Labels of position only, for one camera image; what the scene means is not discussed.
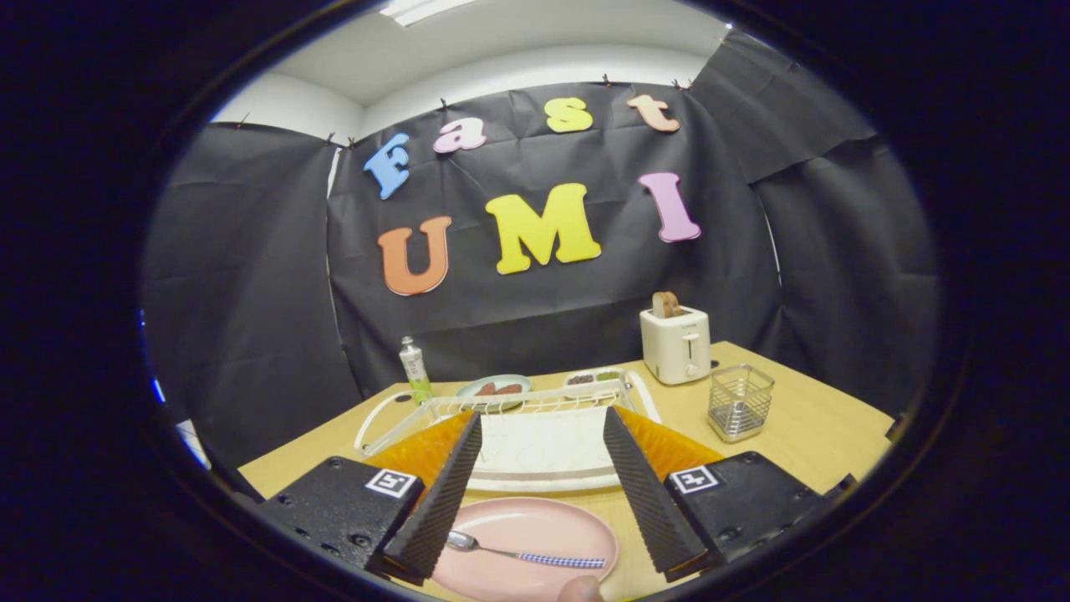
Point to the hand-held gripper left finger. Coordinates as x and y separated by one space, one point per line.
435 510

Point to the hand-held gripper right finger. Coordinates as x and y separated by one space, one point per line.
648 502

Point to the pink plate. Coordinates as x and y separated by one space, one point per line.
535 522

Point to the white dish rack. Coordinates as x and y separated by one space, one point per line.
543 447

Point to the pale green plate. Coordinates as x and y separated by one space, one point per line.
468 393

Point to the small white dish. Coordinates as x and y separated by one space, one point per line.
570 389

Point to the brown sausage pieces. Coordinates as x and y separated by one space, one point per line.
500 389

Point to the white and green bottle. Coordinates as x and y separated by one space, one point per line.
414 368

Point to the white toaster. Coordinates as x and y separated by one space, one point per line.
673 347

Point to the brown bread slice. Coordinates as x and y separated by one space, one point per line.
666 304

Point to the black backdrop cloth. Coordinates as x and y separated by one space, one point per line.
543 326

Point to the ceiling light panel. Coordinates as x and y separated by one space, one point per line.
422 10

